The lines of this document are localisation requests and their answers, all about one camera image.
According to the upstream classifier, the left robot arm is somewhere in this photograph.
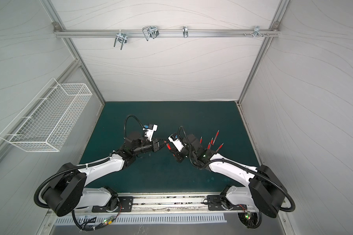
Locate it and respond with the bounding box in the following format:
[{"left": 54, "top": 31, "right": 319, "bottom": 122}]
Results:
[{"left": 33, "top": 132, "right": 167, "bottom": 217}]

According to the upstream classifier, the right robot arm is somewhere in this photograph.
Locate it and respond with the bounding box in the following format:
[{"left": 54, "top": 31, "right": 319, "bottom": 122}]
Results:
[{"left": 168, "top": 133, "right": 296, "bottom": 218}]

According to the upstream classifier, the green table mat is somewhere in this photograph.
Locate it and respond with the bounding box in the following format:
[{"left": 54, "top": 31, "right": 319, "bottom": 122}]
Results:
[{"left": 81, "top": 101, "right": 258, "bottom": 193}]

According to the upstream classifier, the metal u-bolt clamp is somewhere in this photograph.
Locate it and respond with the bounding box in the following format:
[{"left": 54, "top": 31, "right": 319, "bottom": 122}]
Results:
[
  {"left": 113, "top": 31, "right": 127, "bottom": 50},
  {"left": 142, "top": 25, "right": 159, "bottom": 41}
]

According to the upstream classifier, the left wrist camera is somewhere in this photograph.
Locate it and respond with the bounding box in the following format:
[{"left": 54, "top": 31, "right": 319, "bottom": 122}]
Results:
[{"left": 143, "top": 124, "right": 158, "bottom": 141}]

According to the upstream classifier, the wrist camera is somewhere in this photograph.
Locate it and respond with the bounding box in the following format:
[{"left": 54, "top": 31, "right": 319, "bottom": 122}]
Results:
[
  {"left": 168, "top": 133, "right": 184, "bottom": 152},
  {"left": 143, "top": 124, "right": 158, "bottom": 141}
]

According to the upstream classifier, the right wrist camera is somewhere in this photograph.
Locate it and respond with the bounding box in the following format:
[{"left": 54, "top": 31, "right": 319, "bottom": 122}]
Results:
[{"left": 168, "top": 133, "right": 184, "bottom": 152}]

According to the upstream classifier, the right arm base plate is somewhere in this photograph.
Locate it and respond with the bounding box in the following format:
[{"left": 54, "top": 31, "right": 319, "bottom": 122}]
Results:
[{"left": 203, "top": 195, "right": 249, "bottom": 211}]

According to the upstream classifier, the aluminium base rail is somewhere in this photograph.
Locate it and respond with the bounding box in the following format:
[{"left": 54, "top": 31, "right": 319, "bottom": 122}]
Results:
[{"left": 46, "top": 192, "right": 283, "bottom": 216}]

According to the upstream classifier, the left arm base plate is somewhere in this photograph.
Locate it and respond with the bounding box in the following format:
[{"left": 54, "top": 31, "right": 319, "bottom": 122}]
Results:
[{"left": 92, "top": 196, "right": 134, "bottom": 213}]

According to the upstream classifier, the right cable bundle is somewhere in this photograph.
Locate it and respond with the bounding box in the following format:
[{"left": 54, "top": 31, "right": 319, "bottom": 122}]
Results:
[{"left": 237, "top": 210, "right": 264, "bottom": 229}]

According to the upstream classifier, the cable bundle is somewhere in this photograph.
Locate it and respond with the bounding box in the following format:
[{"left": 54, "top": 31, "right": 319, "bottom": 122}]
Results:
[
  {"left": 237, "top": 210, "right": 264, "bottom": 229},
  {"left": 72, "top": 202, "right": 124, "bottom": 232}
]

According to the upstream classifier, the left cable bundle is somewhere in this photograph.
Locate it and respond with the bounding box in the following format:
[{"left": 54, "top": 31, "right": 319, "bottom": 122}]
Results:
[{"left": 72, "top": 202, "right": 124, "bottom": 232}]

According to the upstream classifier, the white slotted cable duct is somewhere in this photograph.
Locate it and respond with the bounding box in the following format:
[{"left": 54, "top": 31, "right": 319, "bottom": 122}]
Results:
[{"left": 54, "top": 213, "right": 227, "bottom": 226}]

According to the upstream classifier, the white wire basket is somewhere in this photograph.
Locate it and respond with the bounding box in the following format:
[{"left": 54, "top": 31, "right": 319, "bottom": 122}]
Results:
[{"left": 0, "top": 78, "right": 92, "bottom": 152}]

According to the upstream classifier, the metal bracket clamp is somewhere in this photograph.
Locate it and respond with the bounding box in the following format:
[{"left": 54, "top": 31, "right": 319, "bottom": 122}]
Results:
[{"left": 182, "top": 26, "right": 188, "bottom": 38}]

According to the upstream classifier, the aluminium cross rail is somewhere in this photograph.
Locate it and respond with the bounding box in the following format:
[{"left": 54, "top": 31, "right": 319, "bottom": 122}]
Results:
[{"left": 54, "top": 28, "right": 280, "bottom": 38}]

